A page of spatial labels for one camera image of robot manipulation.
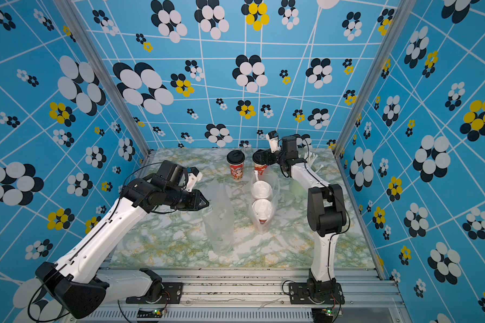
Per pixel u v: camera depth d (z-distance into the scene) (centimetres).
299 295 72
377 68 83
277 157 84
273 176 81
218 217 89
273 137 85
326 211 54
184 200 60
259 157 90
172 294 74
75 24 72
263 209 76
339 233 55
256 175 85
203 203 70
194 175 66
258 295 75
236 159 94
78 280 39
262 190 83
